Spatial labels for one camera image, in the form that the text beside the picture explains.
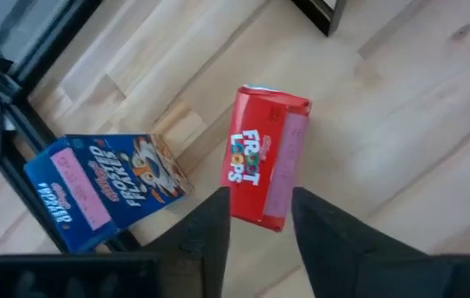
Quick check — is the blue Frosted Flakes cereal box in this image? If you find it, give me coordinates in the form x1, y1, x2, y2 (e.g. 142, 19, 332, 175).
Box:
22, 132, 194, 254

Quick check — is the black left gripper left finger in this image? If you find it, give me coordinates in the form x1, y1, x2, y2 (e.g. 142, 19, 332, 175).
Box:
0, 185, 231, 298

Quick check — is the red Froot Loops cereal box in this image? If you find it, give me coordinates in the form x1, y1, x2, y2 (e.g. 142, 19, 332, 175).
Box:
219, 84, 313, 233

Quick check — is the wooden shelf with black wire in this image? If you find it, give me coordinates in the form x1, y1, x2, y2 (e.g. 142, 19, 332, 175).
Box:
290, 0, 348, 37

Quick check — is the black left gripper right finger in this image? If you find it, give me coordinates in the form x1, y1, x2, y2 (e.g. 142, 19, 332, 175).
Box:
291, 186, 470, 298

